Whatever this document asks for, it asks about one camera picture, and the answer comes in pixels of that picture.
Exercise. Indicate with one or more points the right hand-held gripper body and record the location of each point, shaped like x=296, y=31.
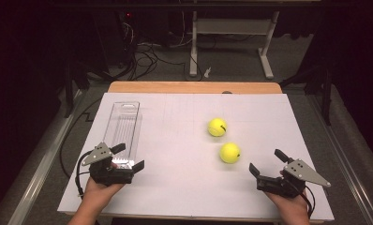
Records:
x=287, y=181

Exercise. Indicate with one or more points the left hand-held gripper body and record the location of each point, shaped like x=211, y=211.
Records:
x=108, y=175

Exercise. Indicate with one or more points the clear plastic ball container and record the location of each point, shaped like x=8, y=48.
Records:
x=122, y=131

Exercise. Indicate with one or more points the yellow tennis ball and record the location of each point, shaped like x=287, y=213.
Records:
x=217, y=127
x=230, y=153

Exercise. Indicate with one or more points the person's left hand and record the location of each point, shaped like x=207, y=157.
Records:
x=101, y=190

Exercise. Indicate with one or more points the person's right hand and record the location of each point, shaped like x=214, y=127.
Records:
x=289, y=204

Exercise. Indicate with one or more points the black metal stand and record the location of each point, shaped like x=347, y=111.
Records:
x=319, y=87
x=75, y=84

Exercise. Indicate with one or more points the wooden table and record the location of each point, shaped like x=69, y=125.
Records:
x=194, y=87

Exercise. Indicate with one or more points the small white floor object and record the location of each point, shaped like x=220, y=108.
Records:
x=207, y=72

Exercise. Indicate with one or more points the aluminium floor rail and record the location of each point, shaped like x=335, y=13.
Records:
x=347, y=162
x=44, y=162

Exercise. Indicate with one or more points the white metal desk frame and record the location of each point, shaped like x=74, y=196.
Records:
x=234, y=26

